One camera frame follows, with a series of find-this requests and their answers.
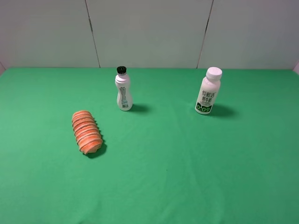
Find white milk bottle green label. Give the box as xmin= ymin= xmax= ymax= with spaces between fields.
xmin=195 ymin=67 xmax=222 ymax=115

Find white bottle with black cap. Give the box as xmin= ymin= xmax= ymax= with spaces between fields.
xmin=115 ymin=66 xmax=133 ymax=111

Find orange striped bread loaf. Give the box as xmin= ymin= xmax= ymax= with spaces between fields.
xmin=71 ymin=110 xmax=103 ymax=154

